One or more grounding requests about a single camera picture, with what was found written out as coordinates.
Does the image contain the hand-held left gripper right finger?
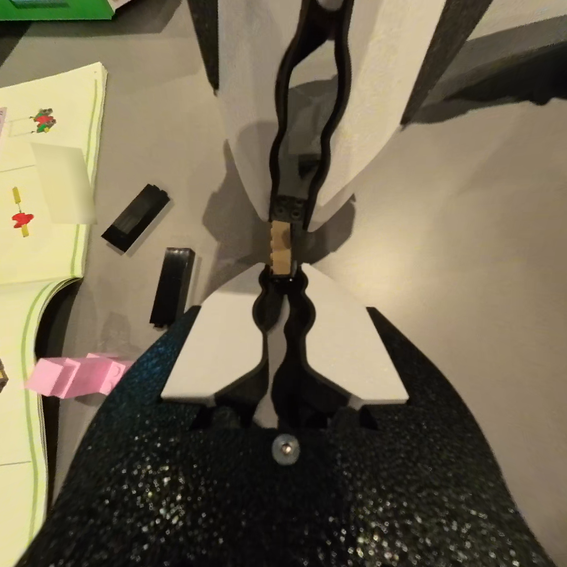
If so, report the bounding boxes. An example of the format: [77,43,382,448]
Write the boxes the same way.
[276,263,410,411]

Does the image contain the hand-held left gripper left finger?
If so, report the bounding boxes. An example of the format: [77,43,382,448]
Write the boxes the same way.
[161,265,272,407]

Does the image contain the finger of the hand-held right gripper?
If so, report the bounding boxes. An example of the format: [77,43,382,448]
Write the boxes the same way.
[216,0,312,223]
[305,0,444,232]

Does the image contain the tan toy brick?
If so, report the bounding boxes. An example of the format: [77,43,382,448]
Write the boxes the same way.
[268,220,296,278]

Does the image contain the grey desk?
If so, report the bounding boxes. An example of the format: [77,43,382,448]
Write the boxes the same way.
[0,0,567,550]

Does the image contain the black long toy brick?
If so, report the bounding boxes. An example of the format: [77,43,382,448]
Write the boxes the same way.
[149,247,197,330]
[100,183,172,256]

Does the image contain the pink toy brick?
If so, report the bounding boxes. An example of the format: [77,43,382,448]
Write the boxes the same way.
[24,353,134,400]

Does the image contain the instruction booklet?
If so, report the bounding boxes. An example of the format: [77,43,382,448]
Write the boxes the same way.
[0,61,108,567]

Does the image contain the green box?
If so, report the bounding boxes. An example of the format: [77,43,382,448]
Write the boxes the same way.
[0,0,117,22]

